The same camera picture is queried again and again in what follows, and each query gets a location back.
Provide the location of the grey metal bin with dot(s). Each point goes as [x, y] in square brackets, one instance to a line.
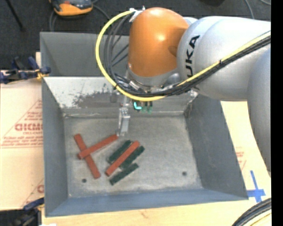
[160, 154]

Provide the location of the dark green flat block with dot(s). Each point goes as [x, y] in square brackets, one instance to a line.
[118, 150]
[135, 155]
[123, 174]

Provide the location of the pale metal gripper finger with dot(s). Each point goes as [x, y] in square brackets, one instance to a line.
[119, 125]
[125, 126]

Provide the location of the red-brown flat block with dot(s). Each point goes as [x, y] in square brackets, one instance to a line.
[89, 160]
[101, 145]
[122, 158]

